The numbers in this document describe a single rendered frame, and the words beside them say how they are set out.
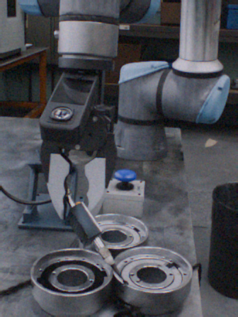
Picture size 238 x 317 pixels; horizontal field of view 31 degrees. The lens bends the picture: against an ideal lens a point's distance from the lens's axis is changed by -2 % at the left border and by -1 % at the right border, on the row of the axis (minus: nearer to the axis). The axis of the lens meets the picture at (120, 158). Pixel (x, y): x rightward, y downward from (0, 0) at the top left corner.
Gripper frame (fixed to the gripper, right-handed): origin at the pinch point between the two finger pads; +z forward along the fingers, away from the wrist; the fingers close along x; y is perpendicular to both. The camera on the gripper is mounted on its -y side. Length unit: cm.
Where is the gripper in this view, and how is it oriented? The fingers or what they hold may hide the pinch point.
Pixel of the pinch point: (76, 212)
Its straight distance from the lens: 57.2
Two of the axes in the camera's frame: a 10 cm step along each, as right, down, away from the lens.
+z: -0.7, 9.7, 2.1
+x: -9.9, -0.9, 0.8
